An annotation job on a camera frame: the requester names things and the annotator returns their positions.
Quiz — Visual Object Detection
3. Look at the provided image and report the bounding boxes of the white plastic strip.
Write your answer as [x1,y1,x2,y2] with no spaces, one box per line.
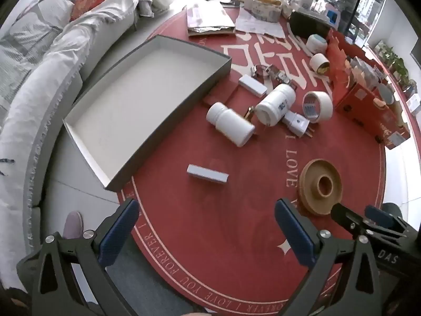
[288,23,314,57]

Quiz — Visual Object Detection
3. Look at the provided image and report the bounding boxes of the plain white pill bottle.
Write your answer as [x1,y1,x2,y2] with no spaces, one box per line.
[206,102,255,147]

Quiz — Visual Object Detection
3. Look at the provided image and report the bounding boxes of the orange cardboard box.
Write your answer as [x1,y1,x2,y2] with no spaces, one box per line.
[335,57,412,150]

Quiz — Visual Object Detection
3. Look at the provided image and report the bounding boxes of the white power adapter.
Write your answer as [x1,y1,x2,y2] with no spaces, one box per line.
[282,111,313,138]

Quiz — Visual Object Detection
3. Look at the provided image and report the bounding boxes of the round wooden disc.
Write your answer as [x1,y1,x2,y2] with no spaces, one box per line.
[299,159,343,216]

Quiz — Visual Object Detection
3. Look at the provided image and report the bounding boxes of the yellow tape roll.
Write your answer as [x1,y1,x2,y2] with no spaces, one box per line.
[309,53,330,75]

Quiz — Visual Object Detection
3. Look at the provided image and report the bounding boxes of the white bottle grey label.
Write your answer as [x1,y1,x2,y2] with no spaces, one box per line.
[255,84,296,126]

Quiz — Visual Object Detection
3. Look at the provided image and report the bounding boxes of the small white rectangular box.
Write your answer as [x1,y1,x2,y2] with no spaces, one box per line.
[238,75,268,97]
[186,164,229,185]

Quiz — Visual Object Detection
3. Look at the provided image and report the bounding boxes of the pink slipper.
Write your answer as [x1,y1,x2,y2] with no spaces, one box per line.
[62,211,84,239]

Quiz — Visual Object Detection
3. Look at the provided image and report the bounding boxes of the round patterned tin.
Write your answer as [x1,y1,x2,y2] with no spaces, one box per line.
[252,0,283,23]

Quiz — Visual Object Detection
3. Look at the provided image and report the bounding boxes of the potted green plants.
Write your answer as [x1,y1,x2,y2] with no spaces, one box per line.
[378,41,415,86]

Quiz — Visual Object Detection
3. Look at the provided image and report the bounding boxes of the white covered sofa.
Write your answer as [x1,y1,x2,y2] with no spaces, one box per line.
[0,0,155,287]

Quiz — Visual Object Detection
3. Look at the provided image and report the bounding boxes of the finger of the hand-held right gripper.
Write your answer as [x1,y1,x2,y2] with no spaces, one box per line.
[330,203,366,235]
[365,205,409,238]

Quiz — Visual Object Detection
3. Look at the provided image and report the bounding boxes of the white printed paper sheet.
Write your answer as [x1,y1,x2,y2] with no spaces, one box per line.
[235,7,285,38]

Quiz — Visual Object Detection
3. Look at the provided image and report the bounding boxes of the metal watch band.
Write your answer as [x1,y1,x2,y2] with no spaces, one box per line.
[268,67,297,89]

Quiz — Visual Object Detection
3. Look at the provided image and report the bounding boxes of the metal hose clamp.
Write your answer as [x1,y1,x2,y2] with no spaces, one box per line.
[250,65,280,78]

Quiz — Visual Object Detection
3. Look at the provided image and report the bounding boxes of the black box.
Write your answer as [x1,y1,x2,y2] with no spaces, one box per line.
[289,11,333,42]

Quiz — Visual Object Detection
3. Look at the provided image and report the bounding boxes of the grey striped cushion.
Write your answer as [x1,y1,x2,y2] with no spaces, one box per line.
[0,0,76,84]

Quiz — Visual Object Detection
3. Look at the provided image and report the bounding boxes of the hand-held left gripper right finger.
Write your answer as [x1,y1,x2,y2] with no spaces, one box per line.
[274,198,400,316]

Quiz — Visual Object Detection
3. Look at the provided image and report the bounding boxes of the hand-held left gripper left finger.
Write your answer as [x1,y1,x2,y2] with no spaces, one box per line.
[24,199,140,316]

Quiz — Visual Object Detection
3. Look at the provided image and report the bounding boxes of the red round tablecloth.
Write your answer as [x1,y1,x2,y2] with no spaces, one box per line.
[117,0,415,316]

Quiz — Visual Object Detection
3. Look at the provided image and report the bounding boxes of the grey shallow box tray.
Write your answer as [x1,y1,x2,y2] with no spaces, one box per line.
[62,34,232,191]

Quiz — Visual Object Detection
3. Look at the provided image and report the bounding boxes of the white tape roll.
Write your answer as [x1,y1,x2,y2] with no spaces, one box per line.
[302,90,333,124]

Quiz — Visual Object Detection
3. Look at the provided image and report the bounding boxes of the red paper bag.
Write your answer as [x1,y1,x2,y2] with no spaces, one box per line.
[325,29,365,106]

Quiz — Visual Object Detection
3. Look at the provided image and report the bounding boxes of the dark red box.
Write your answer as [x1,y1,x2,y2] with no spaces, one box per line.
[202,85,242,107]

